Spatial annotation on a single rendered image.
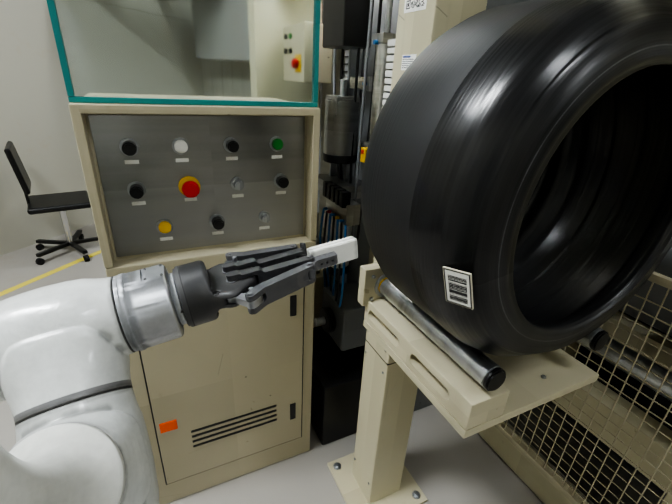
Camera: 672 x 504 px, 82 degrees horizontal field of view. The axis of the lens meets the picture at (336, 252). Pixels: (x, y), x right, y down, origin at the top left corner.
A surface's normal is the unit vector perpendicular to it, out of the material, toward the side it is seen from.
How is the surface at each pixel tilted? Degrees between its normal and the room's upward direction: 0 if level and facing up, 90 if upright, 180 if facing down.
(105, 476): 55
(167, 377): 90
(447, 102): 60
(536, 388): 0
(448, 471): 0
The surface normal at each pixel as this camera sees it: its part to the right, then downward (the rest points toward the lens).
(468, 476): 0.05, -0.91
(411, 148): -0.86, -0.11
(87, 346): 0.63, -0.22
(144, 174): 0.43, 0.40
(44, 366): 0.25, -0.25
